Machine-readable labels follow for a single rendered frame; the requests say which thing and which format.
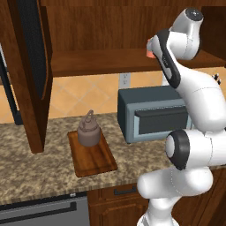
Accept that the grey-brown kettle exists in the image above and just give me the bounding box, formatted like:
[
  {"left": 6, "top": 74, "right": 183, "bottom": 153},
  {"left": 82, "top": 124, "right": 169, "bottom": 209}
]
[{"left": 77, "top": 109, "right": 102, "bottom": 147}]

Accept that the brown wooden tray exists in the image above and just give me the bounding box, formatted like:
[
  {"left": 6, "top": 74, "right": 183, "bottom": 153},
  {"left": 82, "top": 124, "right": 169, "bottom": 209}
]
[{"left": 66, "top": 129, "right": 119, "bottom": 178}]

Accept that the orange mug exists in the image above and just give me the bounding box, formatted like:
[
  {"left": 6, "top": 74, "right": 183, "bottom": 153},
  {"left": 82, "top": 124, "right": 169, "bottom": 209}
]
[{"left": 146, "top": 36, "right": 157, "bottom": 60}]

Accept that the wooden cabinet door glass panel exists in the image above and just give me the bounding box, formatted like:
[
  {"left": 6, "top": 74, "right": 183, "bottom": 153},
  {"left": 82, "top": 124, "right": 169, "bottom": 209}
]
[{"left": 7, "top": 0, "right": 54, "bottom": 154}]

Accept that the blue-grey toaster oven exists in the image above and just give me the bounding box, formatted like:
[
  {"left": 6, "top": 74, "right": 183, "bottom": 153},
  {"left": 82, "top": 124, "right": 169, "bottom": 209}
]
[{"left": 117, "top": 85, "right": 195, "bottom": 145}]

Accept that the wooden drawer front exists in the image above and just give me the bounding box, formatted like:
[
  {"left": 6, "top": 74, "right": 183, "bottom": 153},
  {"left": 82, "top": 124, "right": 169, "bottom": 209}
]
[{"left": 98, "top": 183, "right": 143, "bottom": 201}]

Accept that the wooden base cupboard door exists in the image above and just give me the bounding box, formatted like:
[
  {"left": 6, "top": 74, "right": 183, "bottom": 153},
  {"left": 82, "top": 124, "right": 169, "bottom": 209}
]
[
  {"left": 87, "top": 199, "right": 150, "bottom": 226},
  {"left": 172, "top": 167, "right": 226, "bottom": 226}
]

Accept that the grey dishwasher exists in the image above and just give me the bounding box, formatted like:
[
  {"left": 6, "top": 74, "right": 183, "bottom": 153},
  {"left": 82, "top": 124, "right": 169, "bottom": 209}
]
[{"left": 0, "top": 191, "right": 91, "bottom": 226}]

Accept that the white wall socket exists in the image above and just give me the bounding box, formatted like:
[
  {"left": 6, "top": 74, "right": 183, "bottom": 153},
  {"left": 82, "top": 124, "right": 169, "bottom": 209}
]
[{"left": 118, "top": 72, "right": 132, "bottom": 88}]

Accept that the wooden wall cabinet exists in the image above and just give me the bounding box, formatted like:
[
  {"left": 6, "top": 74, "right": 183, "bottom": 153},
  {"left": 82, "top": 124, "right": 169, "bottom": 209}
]
[{"left": 40, "top": 0, "right": 226, "bottom": 79}]

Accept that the black drawer handle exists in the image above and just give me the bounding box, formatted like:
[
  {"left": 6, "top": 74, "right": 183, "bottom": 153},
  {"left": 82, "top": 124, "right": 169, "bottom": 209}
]
[{"left": 113, "top": 186, "right": 138, "bottom": 196}]

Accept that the black dishwasher handle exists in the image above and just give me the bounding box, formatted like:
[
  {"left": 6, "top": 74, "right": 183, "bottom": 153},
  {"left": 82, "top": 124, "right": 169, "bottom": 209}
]
[{"left": 0, "top": 200, "right": 79, "bottom": 221}]

